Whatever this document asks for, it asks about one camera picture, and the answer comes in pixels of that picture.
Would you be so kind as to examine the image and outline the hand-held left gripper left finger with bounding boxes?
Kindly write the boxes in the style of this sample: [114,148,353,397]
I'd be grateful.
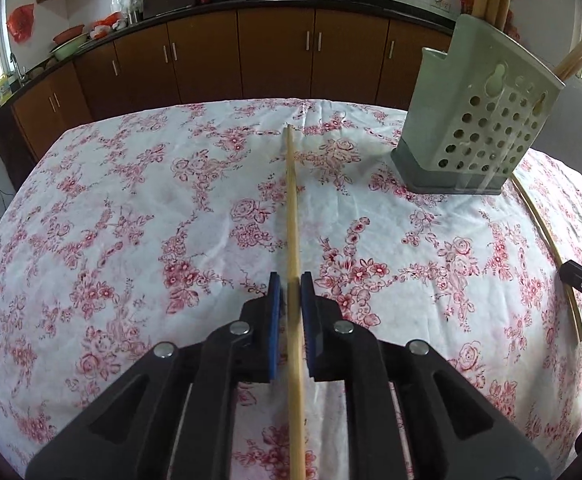
[25,272,284,480]

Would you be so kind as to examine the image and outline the glass jars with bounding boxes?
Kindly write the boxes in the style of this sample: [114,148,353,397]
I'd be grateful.
[120,0,145,25]

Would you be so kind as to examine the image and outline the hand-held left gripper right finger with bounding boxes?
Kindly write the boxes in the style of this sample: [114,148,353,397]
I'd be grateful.
[301,272,552,480]

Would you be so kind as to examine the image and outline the red bowl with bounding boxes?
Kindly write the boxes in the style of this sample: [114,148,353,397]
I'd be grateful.
[52,25,89,46]

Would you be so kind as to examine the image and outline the brown wooden base cabinets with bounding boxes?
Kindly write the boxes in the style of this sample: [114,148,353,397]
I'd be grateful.
[10,7,464,161]

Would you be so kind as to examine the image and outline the red floral tablecloth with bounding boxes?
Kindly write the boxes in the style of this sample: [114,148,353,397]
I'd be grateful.
[0,97,582,480]

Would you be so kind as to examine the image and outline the green bowl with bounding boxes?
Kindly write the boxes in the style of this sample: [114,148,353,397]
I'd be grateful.
[50,40,92,61]

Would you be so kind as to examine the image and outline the green perforated utensil holder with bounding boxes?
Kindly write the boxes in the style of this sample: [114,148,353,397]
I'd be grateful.
[390,14,566,196]

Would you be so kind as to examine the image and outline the black kitchen countertop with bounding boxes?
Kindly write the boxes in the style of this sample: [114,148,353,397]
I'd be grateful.
[0,0,464,126]

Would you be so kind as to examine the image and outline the red paper decoration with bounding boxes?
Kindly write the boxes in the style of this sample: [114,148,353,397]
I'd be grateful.
[7,2,36,44]

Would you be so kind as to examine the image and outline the red and white bag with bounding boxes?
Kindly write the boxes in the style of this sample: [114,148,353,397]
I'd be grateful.
[90,12,128,40]

